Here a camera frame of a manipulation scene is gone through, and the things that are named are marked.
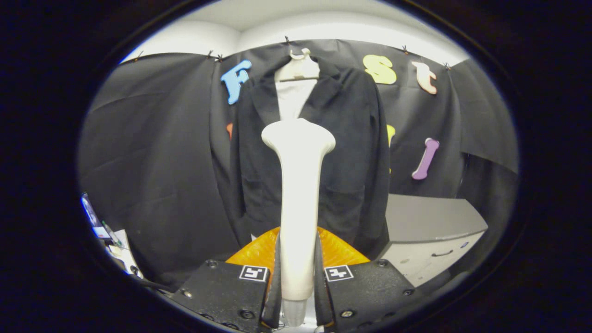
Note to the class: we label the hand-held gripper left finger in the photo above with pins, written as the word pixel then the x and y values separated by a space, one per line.
pixel 222 291

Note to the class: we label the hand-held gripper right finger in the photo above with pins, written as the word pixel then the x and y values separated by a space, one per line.
pixel 365 291

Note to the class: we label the white garment steamer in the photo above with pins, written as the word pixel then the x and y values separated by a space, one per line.
pixel 298 194

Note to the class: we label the black jacket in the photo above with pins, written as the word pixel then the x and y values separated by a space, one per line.
pixel 351 152

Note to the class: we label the white shirt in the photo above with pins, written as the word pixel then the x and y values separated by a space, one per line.
pixel 293 101

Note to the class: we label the white clothes hanger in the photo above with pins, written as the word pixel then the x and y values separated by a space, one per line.
pixel 298 69

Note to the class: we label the grey cabinet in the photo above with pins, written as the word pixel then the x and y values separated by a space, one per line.
pixel 425 217

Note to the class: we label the white desk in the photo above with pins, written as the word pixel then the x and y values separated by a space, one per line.
pixel 122 252

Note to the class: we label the green capped bottle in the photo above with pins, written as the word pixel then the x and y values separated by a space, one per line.
pixel 111 232

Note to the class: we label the black backdrop cloth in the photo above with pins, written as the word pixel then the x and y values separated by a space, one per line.
pixel 157 152

